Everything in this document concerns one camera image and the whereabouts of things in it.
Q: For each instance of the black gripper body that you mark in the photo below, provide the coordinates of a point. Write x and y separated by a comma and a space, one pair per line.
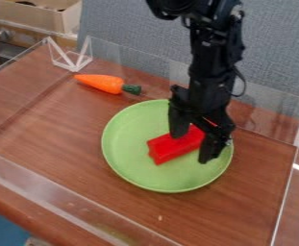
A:
205, 99

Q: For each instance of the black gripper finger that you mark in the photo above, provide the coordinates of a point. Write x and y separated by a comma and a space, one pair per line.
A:
213, 144
178, 122

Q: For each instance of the red plastic block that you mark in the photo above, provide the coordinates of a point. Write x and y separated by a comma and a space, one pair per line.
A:
167, 148

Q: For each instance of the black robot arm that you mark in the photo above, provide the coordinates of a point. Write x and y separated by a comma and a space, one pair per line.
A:
214, 22

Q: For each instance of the green round plate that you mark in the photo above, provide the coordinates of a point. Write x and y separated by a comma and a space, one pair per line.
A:
137, 124

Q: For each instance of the orange toy carrot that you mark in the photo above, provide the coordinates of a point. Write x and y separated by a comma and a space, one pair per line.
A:
109, 83

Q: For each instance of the cardboard box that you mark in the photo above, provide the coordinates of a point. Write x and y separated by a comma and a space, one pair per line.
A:
53, 15

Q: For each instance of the clear acrylic enclosure wall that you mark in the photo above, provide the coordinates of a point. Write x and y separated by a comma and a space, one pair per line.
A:
62, 193

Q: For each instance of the clear acrylic corner bracket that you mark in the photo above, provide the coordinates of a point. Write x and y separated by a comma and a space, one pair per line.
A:
69, 59

